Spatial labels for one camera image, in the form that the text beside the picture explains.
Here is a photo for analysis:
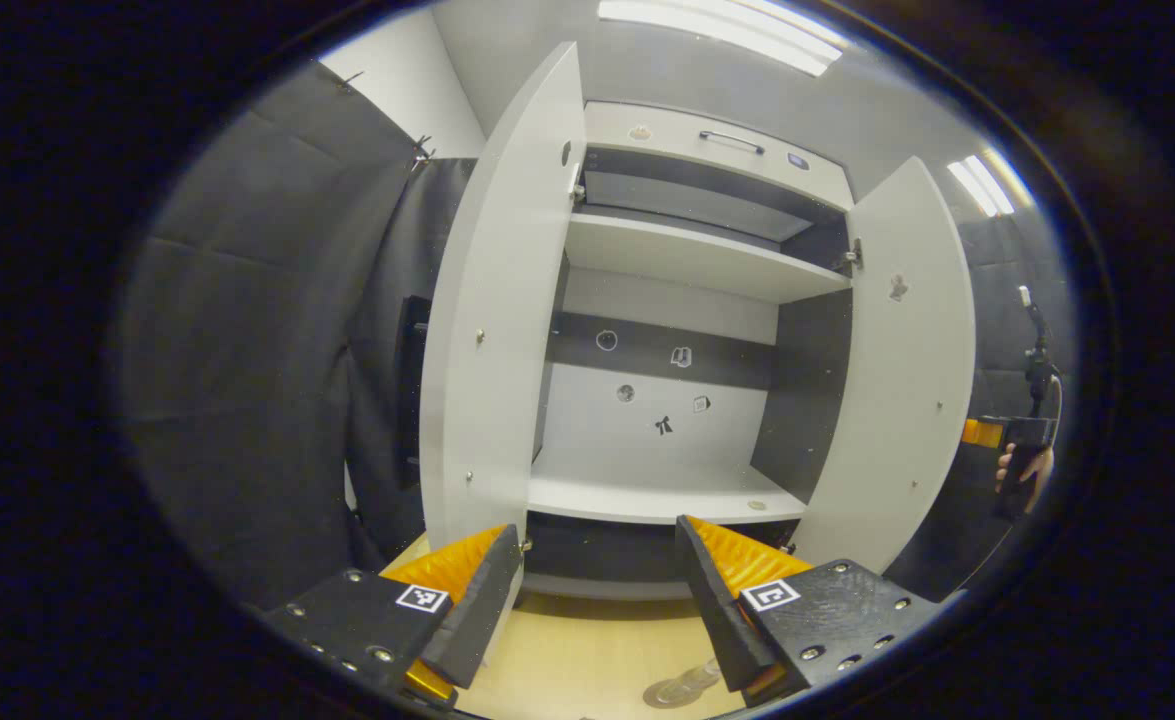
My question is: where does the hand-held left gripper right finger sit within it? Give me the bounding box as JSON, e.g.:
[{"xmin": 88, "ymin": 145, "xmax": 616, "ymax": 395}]
[{"xmin": 675, "ymin": 515, "xmax": 968, "ymax": 706}]

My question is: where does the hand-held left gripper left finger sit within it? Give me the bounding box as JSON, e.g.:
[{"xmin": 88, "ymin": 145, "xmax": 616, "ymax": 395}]
[{"xmin": 257, "ymin": 523, "xmax": 525, "ymax": 706}]

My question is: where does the clear plastic bottle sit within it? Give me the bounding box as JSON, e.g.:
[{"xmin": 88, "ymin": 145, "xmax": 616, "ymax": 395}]
[{"xmin": 647, "ymin": 657, "xmax": 724, "ymax": 709}]

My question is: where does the white cabinet door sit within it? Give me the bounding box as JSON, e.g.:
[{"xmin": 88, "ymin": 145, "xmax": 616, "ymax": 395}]
[
  {"xmin": 792, "ymin": 155, "xmax": 978, "ymax": 576},
  {"xmin": 419, "ymin": 40, "xmax": 588, "ymax": 641}
]

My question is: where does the white cabinet shelf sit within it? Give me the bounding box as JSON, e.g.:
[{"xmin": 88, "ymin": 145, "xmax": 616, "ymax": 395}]
[
  {"xmin": 564, "ymin": 210, "xmax": 853, "ymax": 305},
  {"xmin": 527, "ymin": 450, "xmax": 808, "ymax": 526}
]

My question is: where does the white cabinet drawer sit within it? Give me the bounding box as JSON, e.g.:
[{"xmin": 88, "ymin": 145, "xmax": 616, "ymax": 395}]
[{"xmin": 583, "ymin": 100, "xmax": 856, "ymax": 211}]

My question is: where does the small ceiling light panel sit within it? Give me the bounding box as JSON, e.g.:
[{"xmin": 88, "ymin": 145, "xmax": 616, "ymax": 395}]
[{"xmin": 947, "ymin": 150, "xmax": 1033, "ymax": 218}]

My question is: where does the black backdrop cloth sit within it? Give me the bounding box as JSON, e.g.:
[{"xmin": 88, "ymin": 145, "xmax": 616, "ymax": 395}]
[{"xmin": 112, "ymin": 60, "xmax": 1083, "ymax": 611}]

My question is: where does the dark drawer handle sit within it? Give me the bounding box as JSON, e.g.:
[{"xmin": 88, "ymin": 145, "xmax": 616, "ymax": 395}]
[{"xmin": 699, "ymin": 129, "xmax": 766, "ymax": 157}]

